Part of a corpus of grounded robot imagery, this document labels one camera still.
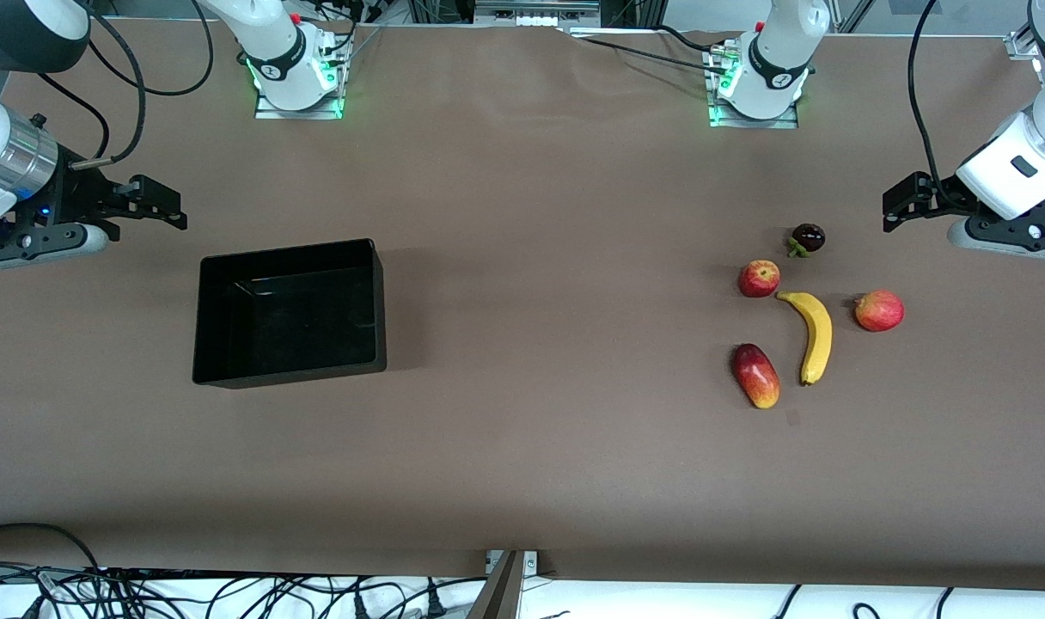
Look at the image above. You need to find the yellow banana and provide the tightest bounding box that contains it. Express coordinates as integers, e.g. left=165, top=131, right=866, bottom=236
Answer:
left=776, top=291, right=834, bottom=387

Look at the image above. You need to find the small red yellow apple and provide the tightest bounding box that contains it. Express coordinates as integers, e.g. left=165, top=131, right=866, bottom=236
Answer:
left=737, top=259, right=782, bottom=299

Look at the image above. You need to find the black rectangular plastic tray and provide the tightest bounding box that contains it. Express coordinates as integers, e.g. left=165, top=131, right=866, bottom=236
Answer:
left=192, top=238, right=388, bottom=390

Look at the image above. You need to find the dark purple mangosteen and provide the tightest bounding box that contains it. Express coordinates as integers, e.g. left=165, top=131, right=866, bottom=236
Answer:
left=786, top=223, right=828, bottom=259

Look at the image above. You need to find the red yellow mango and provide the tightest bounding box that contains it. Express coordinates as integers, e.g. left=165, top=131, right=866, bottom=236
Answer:
left=730, top=343, right=782, bottom=410

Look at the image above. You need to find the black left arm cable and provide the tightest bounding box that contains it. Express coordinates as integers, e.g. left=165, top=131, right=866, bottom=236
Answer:
left=907, top=0, right=971, bottom=212

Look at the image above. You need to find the thick black gripper cable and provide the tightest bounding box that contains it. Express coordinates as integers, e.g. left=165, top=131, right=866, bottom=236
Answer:
left=69, top=9, right=149, bottom=167

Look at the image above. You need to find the black looping cable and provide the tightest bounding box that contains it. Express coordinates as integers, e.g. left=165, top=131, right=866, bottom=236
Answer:
left=101, top=0, right=218, bottom=98

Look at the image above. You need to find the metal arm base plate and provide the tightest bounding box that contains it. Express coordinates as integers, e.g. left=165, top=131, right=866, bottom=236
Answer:
left=706, top=41, right=801, bottom=131
left=254, top=33, right=346, bottom=120

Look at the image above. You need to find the silver corner bracket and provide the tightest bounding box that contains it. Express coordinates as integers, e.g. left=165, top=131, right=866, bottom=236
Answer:
left=1006, top=28, right=1045, bottom=63

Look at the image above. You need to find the black cable on table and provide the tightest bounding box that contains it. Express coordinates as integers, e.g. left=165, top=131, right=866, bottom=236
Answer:
left=564, top=29, right=723, bottom=77
left=656, top=24, right=734, bottom=54

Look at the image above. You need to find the black arched floor cable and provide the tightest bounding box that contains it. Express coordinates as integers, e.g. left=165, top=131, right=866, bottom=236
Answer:
left=0, top=522, right=102, bottom=573

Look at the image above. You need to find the white device on frame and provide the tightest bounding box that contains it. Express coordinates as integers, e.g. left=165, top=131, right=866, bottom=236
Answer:
left=474, top=0, right=602, bottom=28

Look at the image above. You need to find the silver metal mounting bracket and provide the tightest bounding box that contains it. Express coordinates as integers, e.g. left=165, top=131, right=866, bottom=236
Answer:
left=485, top=549, right=541, bottom=576

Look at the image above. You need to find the grey camera mount pole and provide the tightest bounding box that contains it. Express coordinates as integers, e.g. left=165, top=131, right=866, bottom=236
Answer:
left=466, top=550, right=524, bottom=619

